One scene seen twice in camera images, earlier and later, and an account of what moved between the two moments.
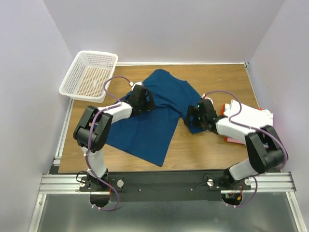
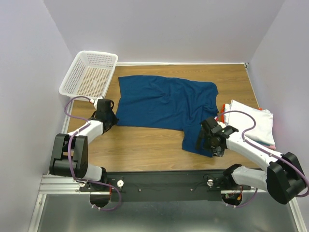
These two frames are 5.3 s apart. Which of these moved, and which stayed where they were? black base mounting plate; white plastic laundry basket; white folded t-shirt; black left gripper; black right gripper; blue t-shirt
Moved: black left gripper; blue t-shirt; black right gripper
Stayed: black base mounting plate; white plastic laundry basket; white folded t-shirt
